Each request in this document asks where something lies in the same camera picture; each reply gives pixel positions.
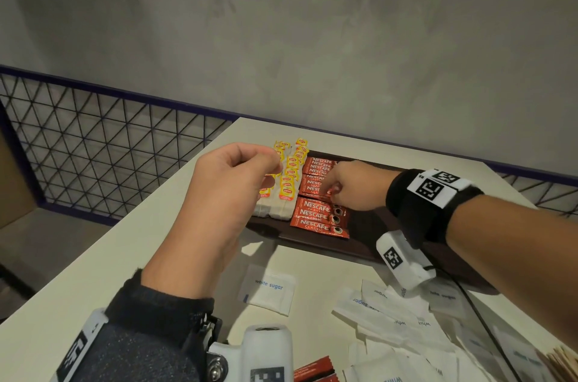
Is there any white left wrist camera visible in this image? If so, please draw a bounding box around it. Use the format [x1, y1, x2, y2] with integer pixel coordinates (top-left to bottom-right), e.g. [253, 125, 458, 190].
[207, 324, 294, 382]

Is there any person's left hand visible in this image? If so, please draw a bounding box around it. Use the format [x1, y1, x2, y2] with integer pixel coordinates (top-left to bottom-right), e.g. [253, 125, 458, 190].
[140, 142, 284, 300]

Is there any pile of red coffee sticks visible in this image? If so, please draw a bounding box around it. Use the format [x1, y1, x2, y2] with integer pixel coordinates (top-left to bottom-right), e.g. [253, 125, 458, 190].
[293, 357, 340, 382]

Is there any black left wrist strap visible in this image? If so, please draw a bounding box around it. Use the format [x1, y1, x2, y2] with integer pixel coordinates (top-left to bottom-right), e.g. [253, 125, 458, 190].
[49, 271, 222, 382]

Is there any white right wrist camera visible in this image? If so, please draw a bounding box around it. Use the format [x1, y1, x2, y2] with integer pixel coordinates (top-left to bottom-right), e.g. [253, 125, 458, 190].
[376, 230, 437, 290]

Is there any pile of white sugar sachets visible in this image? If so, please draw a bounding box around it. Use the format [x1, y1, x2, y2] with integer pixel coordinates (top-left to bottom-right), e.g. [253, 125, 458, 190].
[237, 264, 556, 382]

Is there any person's right forearm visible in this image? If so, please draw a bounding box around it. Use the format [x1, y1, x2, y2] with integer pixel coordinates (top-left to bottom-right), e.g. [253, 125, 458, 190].
[446, 194, 578, 351]

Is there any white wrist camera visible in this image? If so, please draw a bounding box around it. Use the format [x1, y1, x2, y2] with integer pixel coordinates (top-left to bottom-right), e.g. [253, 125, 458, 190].
[207, 324, 294, 382]
[376, 230, 437, 290]

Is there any brown plastic tray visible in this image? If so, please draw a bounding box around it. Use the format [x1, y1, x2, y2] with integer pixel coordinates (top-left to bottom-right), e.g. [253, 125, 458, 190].
[246, 149, 497, 295]

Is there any brown cardboard box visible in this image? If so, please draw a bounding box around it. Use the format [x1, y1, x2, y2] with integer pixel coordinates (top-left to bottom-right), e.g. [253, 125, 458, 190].
[0, 133, 37, 229]

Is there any black metal furniture frame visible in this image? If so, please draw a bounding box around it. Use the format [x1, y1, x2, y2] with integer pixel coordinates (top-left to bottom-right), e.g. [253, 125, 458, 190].
[0, 259, 37, 301]

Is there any row of red Nescafe sachets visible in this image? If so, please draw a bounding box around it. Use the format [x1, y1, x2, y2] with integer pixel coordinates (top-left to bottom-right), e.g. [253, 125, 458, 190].
[296, 157, 349, 215]

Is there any black right wrist strap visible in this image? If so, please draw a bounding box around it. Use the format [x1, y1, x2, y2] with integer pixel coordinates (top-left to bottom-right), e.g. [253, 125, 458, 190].
[385, 168, 485, 249]

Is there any black wrist strap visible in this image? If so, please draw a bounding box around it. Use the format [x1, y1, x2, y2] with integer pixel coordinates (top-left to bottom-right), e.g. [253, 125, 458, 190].
[385, 168, 485, 249]
[49, 271, 222, 382]

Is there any pile of wooden stirrers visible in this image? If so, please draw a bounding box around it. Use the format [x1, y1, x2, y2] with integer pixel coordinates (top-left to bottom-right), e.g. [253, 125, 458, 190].
[544, 345, 578, 382]

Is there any person's right hand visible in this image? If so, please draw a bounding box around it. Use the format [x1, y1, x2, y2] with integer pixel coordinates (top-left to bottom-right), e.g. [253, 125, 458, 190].
[318, 160, 402, 211]

